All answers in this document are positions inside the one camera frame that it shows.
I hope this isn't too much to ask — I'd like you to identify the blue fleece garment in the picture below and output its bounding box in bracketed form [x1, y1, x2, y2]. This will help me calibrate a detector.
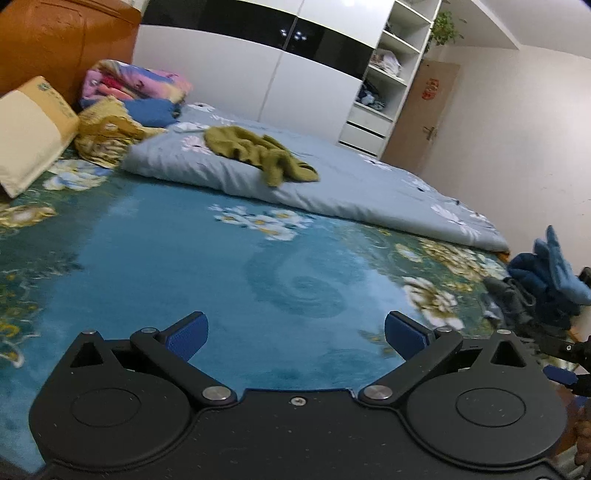
[507, 225, 590, 331]

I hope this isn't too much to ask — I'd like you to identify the teal floral bed sheet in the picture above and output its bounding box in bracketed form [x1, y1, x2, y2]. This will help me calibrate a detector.
[1, 152, 506, 476]

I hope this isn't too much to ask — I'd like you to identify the dark grey garment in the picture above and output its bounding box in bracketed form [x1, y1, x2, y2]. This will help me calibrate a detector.
[483, 277, 536, 330]

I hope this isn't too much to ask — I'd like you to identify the light blue floral duvet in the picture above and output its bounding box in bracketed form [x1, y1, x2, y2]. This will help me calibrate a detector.
[121, 103, 509, 252]

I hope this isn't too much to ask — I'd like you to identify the olive green sweater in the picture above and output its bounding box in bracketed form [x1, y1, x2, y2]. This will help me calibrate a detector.
[204, 126, 320, 188]

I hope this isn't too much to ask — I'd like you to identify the brown wooden door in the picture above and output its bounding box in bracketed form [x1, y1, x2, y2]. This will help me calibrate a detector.
[382, 60, 461, 173]

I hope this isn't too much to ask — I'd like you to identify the yellow cartoon pillow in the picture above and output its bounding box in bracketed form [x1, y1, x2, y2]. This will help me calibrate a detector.
[74, 96, 166, 169]

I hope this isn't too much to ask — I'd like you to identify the dark blue pillow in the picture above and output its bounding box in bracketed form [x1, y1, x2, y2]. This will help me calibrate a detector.
[78, 96, 179, 130]

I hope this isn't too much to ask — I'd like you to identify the white open shelf unit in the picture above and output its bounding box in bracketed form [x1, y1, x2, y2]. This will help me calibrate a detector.
[339, 1, 442, 158]

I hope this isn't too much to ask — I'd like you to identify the red door decoration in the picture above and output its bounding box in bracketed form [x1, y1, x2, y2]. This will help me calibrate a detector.
[421, 78, 440, 101]

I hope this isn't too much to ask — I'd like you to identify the cream yellow pillow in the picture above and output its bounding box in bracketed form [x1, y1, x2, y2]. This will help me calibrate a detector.
[0, 76, 79, 198]

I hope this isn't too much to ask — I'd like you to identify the colourful folded cartoon quilt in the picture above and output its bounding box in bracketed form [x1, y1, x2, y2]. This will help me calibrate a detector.
[81, 59, 192, 103]

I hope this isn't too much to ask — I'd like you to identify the white black sliding wardrobe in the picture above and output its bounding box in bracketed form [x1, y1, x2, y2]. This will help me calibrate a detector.
[132, 0, 394, 143]

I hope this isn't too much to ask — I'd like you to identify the green hanging plant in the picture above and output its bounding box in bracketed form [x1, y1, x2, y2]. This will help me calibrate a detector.
[425, 11, 467, 53]

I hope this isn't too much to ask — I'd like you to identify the wooden bed headboard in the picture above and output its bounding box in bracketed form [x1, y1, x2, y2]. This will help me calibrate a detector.
[0, 0, 141, 105]

